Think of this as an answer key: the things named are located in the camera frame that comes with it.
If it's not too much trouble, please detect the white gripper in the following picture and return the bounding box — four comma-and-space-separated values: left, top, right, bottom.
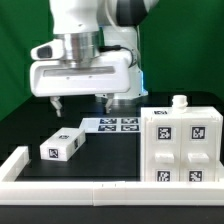
30, 51, 131, 117

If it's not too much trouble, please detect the white box part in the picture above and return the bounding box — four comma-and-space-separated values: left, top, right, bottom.
40, 127, 86, 161

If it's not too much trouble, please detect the small white door part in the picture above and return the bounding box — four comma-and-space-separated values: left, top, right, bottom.
141, 115, 181, 182

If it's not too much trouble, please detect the white cabinet body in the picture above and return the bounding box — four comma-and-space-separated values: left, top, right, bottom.
140, 95, 223, 182

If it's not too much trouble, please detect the white door panel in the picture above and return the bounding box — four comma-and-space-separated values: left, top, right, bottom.
180, 115, 220, 182

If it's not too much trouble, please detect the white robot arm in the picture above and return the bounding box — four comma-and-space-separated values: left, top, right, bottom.
30, 0, 159, 113

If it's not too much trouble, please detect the white marker base plate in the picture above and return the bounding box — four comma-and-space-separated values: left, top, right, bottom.
80, 117, 140, 133

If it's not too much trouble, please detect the white U-shaped table frame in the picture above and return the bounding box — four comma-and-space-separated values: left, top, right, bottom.
0, 146, 224, 206

